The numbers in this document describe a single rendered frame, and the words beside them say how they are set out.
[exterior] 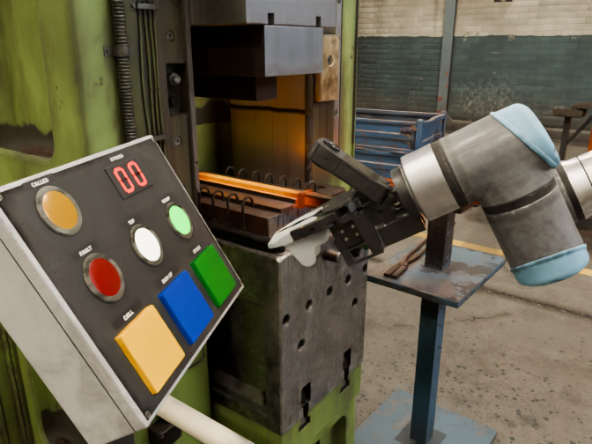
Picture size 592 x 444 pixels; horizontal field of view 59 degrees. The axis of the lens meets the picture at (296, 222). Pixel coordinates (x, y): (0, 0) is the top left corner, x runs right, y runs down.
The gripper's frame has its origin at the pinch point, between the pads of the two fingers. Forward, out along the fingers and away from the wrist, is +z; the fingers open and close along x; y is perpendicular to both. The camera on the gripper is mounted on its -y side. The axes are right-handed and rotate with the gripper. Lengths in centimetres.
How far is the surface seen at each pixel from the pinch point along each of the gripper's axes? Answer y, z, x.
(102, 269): -9.2, 10.8, -20.5
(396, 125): 41, 13, 410
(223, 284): 2.9, 10.4, -0.6
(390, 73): 11, 25, 878
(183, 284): -1.5, 10.4, -9.4
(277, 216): 3.8, 12.4, 37.5
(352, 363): 54, 22, 58
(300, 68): -21, -6, 45
